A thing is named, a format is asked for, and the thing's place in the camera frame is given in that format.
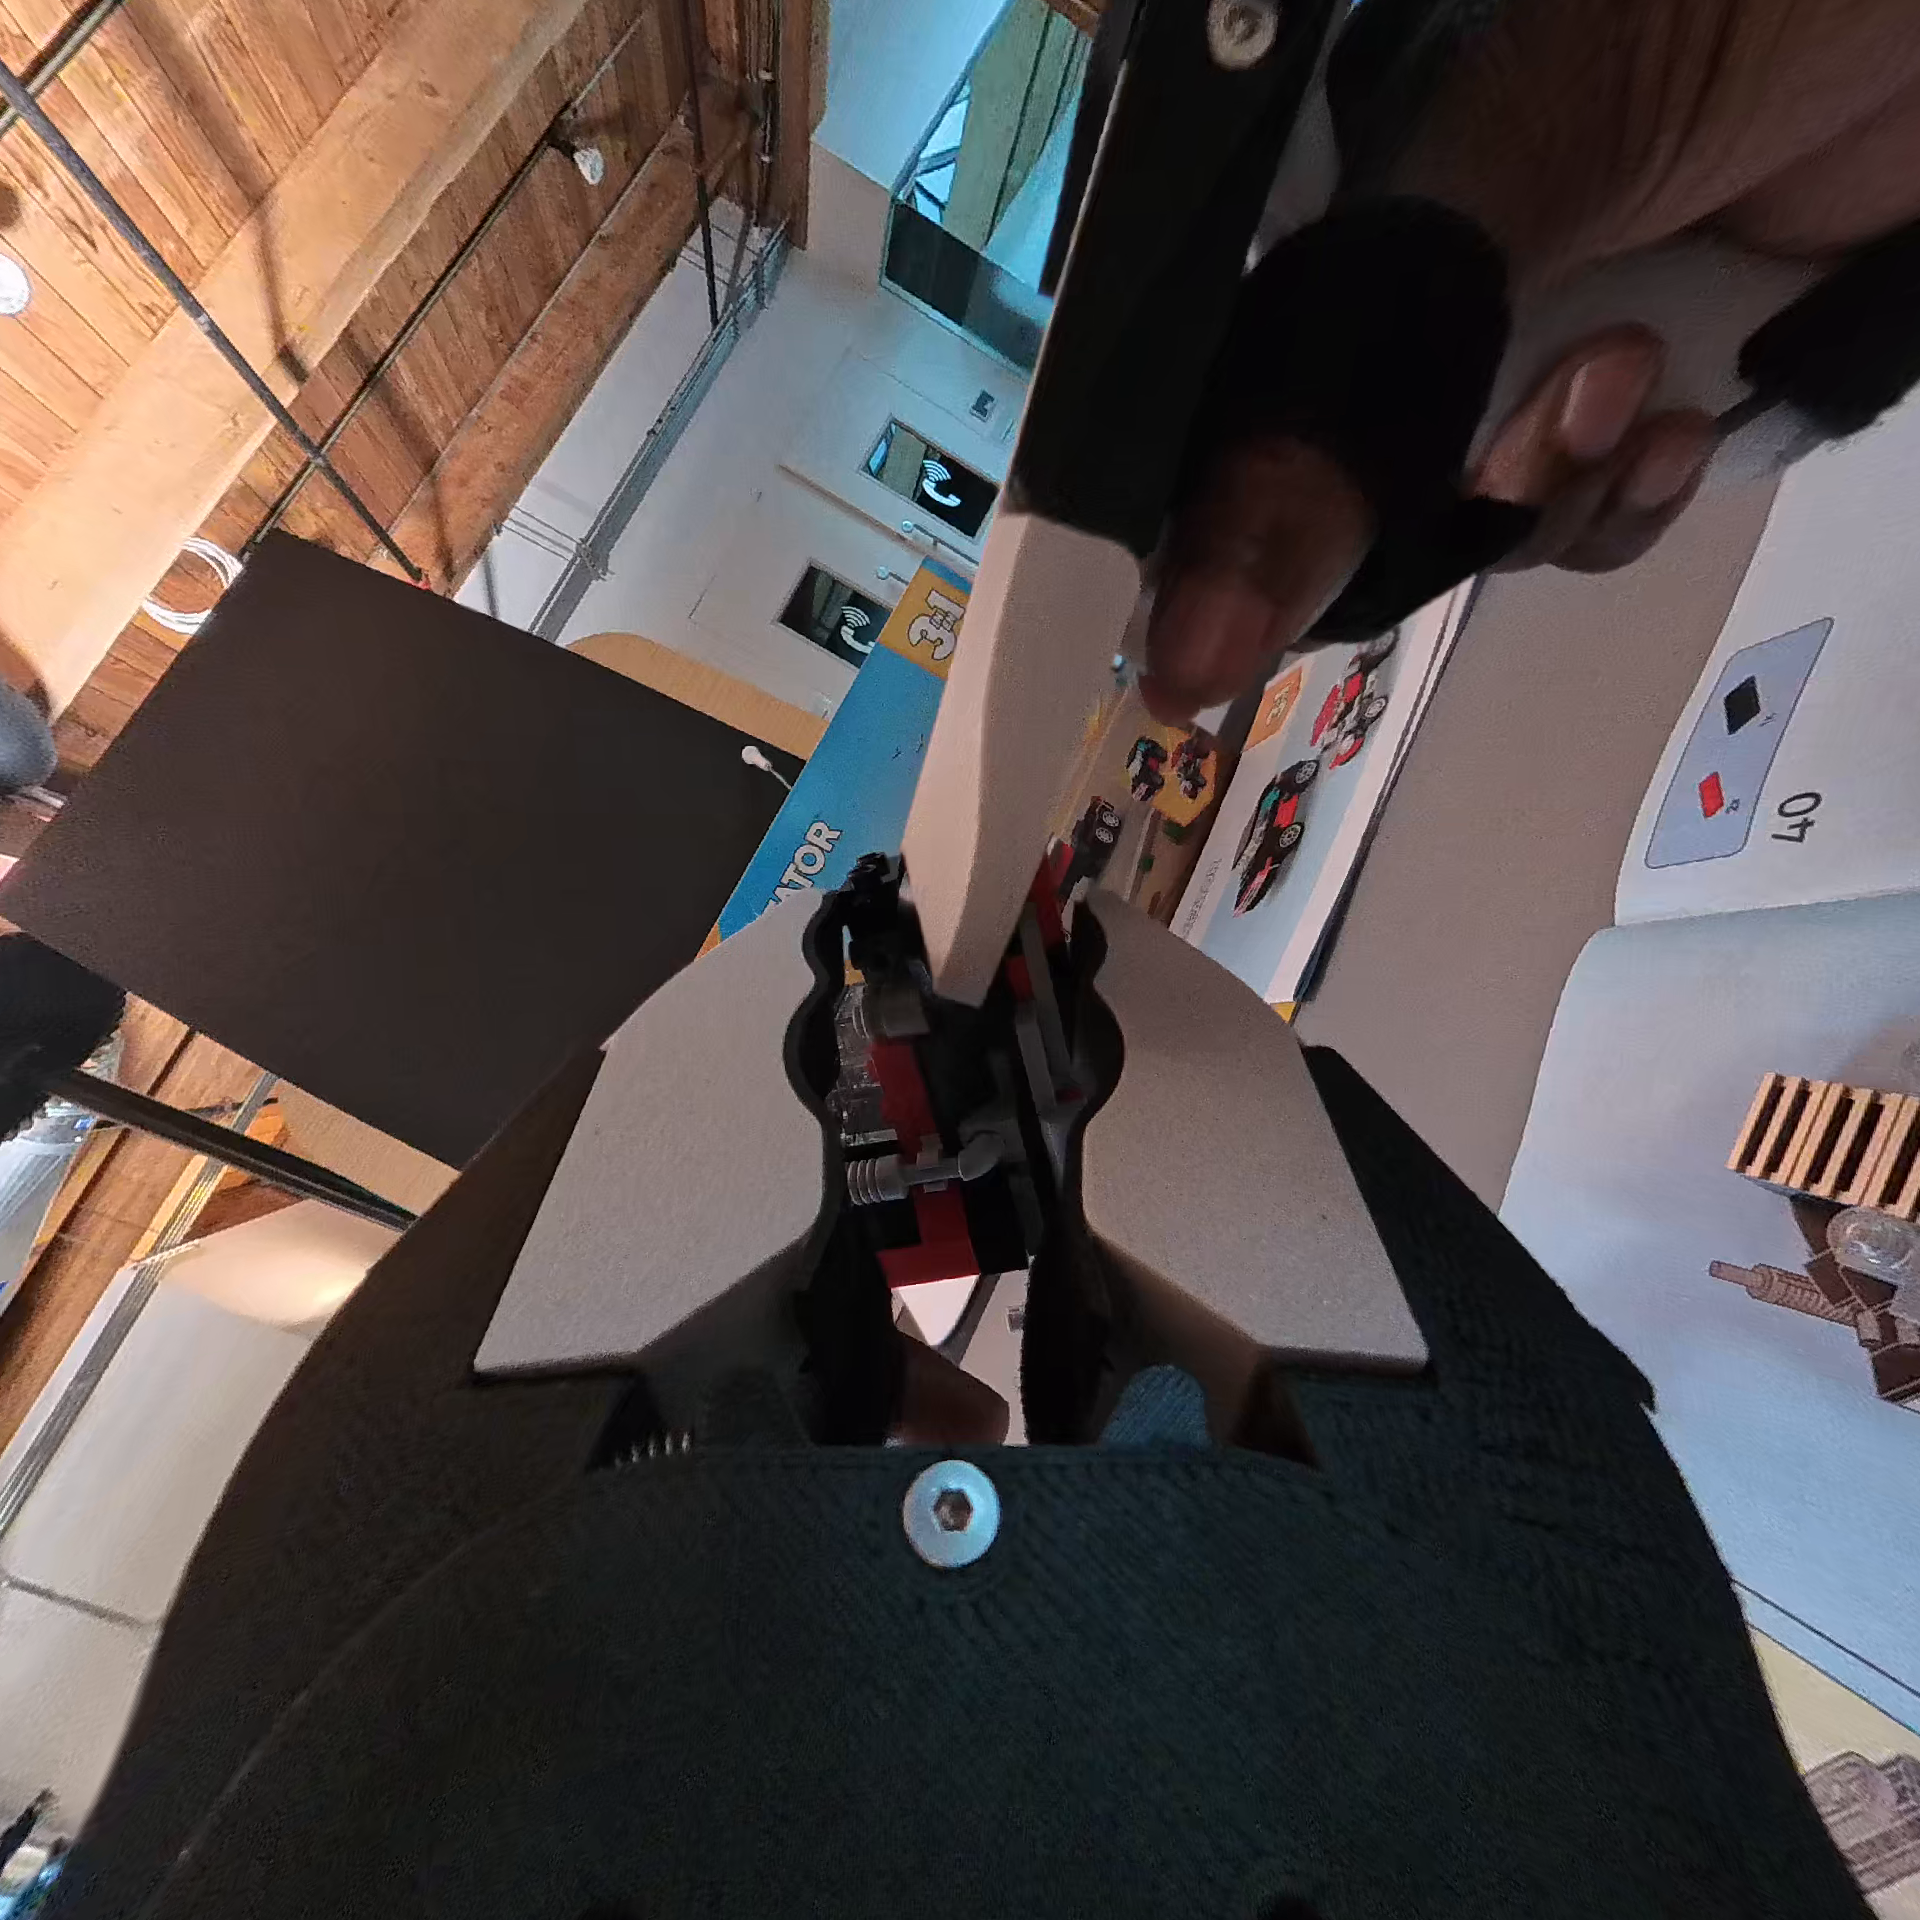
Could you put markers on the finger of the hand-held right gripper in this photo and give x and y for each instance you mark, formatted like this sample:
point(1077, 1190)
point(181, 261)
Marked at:
point(1020, 721)

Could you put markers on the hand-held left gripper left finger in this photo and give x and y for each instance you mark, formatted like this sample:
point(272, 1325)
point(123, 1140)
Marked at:
point(674, 1171)

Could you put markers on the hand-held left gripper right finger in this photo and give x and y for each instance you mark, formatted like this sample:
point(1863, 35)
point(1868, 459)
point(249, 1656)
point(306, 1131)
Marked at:
point(1243, 1200)

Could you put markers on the black red lego truck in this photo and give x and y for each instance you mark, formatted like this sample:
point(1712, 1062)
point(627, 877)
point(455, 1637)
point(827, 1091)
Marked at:
point(937, 1200)

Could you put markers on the large lego set box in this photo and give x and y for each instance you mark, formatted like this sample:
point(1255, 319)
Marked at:
point(809, 840)

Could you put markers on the person's left hand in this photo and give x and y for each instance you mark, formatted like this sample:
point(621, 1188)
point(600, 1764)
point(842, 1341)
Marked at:
point(953, 1403)

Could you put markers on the person's right hand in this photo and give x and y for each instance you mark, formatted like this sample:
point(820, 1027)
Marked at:
point(1651, 120)

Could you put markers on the closed instruction booklets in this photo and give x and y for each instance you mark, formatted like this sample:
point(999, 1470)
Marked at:
point(1359, 869)

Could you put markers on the open instruction booklet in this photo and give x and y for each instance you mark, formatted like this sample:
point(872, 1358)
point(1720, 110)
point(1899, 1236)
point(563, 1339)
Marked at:
point(1681, 1141)

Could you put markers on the black metal pole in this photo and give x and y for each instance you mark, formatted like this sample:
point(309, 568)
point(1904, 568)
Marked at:
point(225, 1148)

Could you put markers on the black board panel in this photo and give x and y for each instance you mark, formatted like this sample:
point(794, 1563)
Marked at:
point(376, 811)

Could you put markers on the ceiling spot lamp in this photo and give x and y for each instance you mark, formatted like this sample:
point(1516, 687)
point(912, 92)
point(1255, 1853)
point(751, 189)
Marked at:
point(11, 283)
point(586, 161)

